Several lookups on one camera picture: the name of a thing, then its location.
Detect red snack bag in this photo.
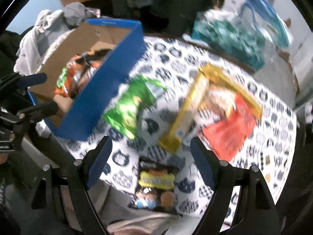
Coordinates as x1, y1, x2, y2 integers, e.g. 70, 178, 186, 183
202, 94, 256, 162

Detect orange green snack bag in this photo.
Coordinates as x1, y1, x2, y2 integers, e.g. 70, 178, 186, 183
54, 67, 73, 97

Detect large orange chip bag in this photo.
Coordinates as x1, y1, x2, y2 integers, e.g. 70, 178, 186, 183
69, 49, 111, 99

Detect black yellow snack bag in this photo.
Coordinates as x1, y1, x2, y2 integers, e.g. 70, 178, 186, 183
128, 157, 179, 214

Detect orange cracker pack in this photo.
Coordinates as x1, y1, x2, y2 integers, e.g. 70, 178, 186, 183
203, 84, 236, 119

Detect gold biscuit pack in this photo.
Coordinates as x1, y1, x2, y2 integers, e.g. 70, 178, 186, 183
159, 63, 263, 161

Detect blue cardboard box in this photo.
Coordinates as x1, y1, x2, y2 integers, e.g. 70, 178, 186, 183
29, 18, 146, 141

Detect grey fleece clothes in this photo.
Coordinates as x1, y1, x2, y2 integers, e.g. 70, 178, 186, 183
13, 2, 101, 75

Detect cat pattern tablecloth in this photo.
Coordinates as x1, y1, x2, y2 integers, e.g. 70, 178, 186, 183
36, 35, 298, 233

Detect teal plastic bags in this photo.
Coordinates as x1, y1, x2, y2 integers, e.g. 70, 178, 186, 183
191, 9, 268, 70

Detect blue clear plastic bag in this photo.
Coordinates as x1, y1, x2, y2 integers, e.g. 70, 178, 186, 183
239, 0, 293, 49

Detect hanging dark coats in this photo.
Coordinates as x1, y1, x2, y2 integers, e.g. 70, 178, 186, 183
112, 0, 221, 37

